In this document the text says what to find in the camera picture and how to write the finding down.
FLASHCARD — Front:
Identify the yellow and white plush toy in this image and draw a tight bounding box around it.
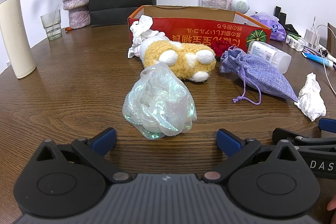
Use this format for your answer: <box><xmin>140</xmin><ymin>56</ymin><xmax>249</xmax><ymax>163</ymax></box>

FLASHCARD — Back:
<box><xmin>139</xmin><ymin>36</ymin><xmax>217</xmax><ymax>83</ymax></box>

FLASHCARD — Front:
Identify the brown cardboard piece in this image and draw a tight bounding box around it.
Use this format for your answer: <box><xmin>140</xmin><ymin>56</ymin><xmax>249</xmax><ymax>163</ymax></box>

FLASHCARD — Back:
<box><xmin>327</xmin><ymin>22</ymin><xmax>336</xmax><ymax>48</ymax></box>

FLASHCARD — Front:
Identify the white charger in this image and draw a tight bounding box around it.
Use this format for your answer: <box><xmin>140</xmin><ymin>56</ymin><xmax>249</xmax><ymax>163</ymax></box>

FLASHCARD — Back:
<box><xmin>304</xmin><ymin>28</ymin><xmax>321</xmax><ymax>46</ymax></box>

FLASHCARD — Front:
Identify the purple drawstring pouch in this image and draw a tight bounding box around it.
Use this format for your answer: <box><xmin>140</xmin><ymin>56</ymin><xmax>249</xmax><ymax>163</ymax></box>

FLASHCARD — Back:
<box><xmin>219</xmin><ymin>46</ymin><xmax>299</xmax><ymax>104</ymax></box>

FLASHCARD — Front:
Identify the white tissue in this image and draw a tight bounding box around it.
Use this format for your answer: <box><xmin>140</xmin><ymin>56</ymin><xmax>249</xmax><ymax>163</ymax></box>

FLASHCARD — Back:
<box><xmin>128</xmin><ymin>15</ymin><xmax>166</xmax><ymax>59</ymax></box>
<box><xmin>294</xmin><ymin>72</ymin><xmax>327</xmax><ymax>122</ymax></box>

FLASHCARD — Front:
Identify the purple cable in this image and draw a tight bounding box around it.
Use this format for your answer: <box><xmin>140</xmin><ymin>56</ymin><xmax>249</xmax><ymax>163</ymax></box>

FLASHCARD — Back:
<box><xmin>302</xmin><ymin>46</ymin><xmax>326</xmax><ymax>56</ymax></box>

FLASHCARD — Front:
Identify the white plastic canister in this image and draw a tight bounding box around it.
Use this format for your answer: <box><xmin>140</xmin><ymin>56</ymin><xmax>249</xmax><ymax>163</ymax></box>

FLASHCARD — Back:
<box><xmin>247</xmin><ymin>41</ymin><xmax>292</xmax><ymax>74</ymax></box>

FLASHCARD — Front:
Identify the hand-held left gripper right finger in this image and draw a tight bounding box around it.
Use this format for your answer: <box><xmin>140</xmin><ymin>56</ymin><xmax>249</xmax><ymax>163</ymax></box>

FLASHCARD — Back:
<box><xmin>202</xmin><ymin>128</ymin><xmax>300</xmax><ymax>184</ymax></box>

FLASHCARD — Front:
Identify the cream thermos bottle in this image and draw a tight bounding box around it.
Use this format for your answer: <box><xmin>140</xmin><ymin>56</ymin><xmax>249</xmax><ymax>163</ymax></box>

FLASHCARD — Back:
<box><xmin>0</xmin><ymin>0</ymin><xmax>37</xmax><ymax>79</ymax></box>

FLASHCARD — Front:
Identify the white cable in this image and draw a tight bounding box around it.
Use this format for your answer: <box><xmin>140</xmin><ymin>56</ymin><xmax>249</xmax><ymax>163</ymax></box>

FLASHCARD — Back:
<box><xmin>314</xmin><ymin>17</ymin><xmax>336</xmax><ymax>96</ymax></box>

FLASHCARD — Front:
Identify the red artificial rose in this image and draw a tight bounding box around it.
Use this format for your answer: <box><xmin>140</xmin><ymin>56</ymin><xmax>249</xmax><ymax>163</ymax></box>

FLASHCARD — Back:
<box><xmin>212</xmin><ymin>39</ymin><xmax>237</xmax><ymax>55</ymax></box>

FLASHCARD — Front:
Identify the white robot speaker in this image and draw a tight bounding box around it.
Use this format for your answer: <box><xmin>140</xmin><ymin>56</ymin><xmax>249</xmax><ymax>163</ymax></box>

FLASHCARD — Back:
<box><xmin>230</xmin><ymin>0</ymin><xmax>250</xmax><ymax>14</ymax></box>

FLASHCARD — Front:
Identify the blue tube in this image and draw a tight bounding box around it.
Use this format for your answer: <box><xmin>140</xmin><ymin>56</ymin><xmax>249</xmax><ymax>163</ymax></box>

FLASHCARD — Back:
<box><xmin>304</xmin><ymin>53</ymin><xmax>334</xmax><ymax>67</ymax></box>

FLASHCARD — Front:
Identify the white plastic gadget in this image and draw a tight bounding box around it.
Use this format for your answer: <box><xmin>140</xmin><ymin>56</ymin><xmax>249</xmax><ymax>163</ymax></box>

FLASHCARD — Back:
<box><xmin>286</xmin><ymin>34</ymin><xmax>307</xmax><ymax>51</ymax></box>

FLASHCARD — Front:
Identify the clear drinking glass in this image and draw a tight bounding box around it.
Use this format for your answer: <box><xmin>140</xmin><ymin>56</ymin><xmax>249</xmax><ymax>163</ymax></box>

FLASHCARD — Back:
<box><xmin>40</xmin><ymin>9</ymin><xmax>63</xmax><ymax>41</ymax></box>

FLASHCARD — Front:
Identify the purple tissue pack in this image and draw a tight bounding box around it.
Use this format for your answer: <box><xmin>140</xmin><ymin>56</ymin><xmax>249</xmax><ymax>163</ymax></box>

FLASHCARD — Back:
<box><xmin>249</xmin><ymin>12</ymin><xmax>286</xmax><ymax>42</ymax></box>

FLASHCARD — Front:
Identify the dark pouch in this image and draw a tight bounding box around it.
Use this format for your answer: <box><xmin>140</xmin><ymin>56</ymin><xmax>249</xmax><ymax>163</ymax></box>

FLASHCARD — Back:
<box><xmin>285</xmin><ymin>24</ymin><xmax>300</xmax><ymax>35</ymax></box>

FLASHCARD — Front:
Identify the mottled pink vase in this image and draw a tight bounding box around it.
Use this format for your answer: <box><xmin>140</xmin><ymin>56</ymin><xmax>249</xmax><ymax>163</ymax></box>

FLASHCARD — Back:
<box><xmin>61</xmin><ymin>0</ymin><xmax>91</xmax><ymax>29</ymax></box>

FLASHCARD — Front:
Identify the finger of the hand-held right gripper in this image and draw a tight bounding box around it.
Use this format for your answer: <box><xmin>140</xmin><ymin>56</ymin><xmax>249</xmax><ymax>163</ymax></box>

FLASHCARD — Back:
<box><xmin>319</xmin><ymin>118</ymin><xmax>336</xmax><ymax>133</ymax></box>
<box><xmin>272</xmin><ymin>128</ymin><xmax>336</xmax><ymax>148</ymax></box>

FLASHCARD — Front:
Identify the red cardboard box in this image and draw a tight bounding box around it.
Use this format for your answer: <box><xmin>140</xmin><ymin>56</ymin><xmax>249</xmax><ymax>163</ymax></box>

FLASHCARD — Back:
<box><xmin>128</xmin><ymin>5</ymin><xmax>272</xmax><ymax>52</ymax></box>

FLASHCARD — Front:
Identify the iridescent sheer fabric bundle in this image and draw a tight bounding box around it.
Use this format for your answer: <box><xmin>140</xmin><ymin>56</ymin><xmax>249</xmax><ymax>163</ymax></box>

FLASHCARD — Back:
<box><xmin>122</xmin><ymin>64</ymin><xmax>197</xmax><ymax>140</ymax></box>

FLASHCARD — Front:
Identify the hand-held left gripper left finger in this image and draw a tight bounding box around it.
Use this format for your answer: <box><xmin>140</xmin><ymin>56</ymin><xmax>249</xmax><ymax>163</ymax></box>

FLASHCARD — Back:
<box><xmin>36</xmin><ymin>128</ymin><xmax>131</xmax><ymax>183</ymax></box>

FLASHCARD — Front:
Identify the person's right hand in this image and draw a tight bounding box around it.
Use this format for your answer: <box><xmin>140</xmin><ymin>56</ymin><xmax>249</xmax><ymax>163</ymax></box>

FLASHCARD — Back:
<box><xmin>327</xmin><ymin>194</ymin><xmax>336</xmax><ymax>211</ymax></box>

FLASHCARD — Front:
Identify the black rectangular device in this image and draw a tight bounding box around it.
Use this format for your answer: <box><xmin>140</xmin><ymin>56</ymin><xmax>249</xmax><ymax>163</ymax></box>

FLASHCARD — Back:
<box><xmin>273</xmin><ymin>6</ymin><xmax>288</xmax><ymax>25</ymax></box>

